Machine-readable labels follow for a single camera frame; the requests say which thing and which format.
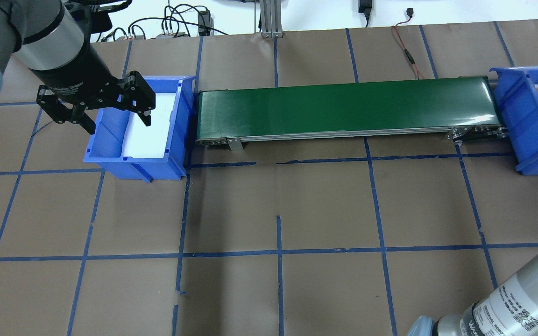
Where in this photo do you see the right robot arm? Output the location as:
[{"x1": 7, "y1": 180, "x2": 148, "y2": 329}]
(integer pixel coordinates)
[{"x1": 408, "y1": 255, "x2": 538, "y2": 336}]

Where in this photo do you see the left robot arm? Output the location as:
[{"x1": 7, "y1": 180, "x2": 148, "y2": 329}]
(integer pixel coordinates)
[{"x1": 0, "y1": 0, "x2": 156, "y2": 134}]

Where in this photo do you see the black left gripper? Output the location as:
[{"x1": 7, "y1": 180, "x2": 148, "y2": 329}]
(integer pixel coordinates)
[{"x1": 31, "y1": 44, "x2": 156, "y2": 134}]

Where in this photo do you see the blue bin right side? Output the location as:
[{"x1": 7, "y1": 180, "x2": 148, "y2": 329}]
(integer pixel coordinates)
[{"x1": 490, "y1": 66, "x2": 538, "y2": 175}]

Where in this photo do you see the aluminium frame post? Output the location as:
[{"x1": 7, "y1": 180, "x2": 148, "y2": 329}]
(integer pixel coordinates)
[{"x1": 258, "y1": 0, "x2": 283, "y2": 38}]

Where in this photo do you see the green conveyor belt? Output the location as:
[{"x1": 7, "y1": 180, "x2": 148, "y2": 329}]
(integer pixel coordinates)
[{"x1": 196, "y1": 77, "x2": 509, "y2": 148}]

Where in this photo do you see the blue bin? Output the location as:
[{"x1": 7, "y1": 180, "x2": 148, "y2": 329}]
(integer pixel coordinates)
[
  {"x1": 490, "y1": 66, "x2": 538, "y2": 175},
  {"x1": 83, "y1": 75, "x2": 196, "y2": 182}
]

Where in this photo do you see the blue bin left side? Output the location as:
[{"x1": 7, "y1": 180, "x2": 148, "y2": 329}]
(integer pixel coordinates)
[{"x1": 83, "y1": 75, "x2": 196, "y2": 182}]

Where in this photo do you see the black power adapter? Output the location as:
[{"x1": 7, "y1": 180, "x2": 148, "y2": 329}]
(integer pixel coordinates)
[{"x1": 197, "y1": 9, "x2": 213, "y2": 36}]

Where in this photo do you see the white foam bin liner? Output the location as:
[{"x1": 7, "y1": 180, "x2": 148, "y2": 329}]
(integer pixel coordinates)
[{"x1": 121, "y1": 93, "x2": 177, "y2": 159}]

